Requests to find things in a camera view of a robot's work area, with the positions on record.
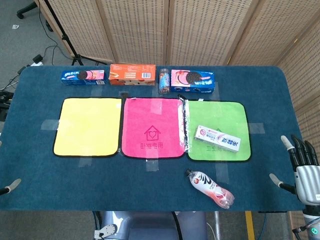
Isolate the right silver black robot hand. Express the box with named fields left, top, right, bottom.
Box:
left=269, top=134, right=320, bottom=206

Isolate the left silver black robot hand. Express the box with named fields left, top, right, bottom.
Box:
left=0, top=177, right=22, bottom=196

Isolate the white toothpaste box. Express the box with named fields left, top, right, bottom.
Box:
left=193, top=124, right=242, bottom=153

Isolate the small blue Oreo box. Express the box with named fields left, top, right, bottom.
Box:
left=61, top=69, right=107, bottom=87

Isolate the large blue Oreo box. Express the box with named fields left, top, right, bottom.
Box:
left=169, top=69, right=216, bottom=95

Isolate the orange biscuit box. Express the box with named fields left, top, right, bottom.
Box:
left=108, top=63, right=157, bottom=86

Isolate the yellow floor tape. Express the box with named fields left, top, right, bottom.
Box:
left=244, top=211, right=256, bottom=240

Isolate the white red drink bottle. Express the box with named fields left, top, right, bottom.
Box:
left=185, top=168, right=235, bottom=210

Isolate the yellow microfibre cloth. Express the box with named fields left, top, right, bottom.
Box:
left=52, top=97, right=123, bottom=158

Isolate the metal table leg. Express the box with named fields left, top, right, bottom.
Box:
left=214, top=211, right=222, bottom=240

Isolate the green microfibre cloth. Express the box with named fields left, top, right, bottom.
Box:
left=186, top=99, right=252, bottom=163

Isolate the white power strip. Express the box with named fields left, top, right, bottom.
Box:
left=29, top=54, right=45, bottom=67

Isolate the blue felt table cover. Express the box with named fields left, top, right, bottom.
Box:
left=0, top=65, right=307, bottom=213

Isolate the grey robot torso base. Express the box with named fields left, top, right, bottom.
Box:
left=93, top=211, right=208, bottom=240

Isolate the black tripod stand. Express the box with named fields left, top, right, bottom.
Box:
left=43, top=0, right=108, bottom=66

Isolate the pink microfibre cloth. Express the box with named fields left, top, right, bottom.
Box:
left=121, top=96, right=187, bottom=160

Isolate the clear cylinder snack jar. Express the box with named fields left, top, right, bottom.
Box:
left=158, top=67, right=172, bottom=95

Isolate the black office chair base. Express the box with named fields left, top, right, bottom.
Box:
left=16, top=0, right=38, bottom=19

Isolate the wooden rattan folding screen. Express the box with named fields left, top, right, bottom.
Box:
left=34, top=0, right=320, bottom=240

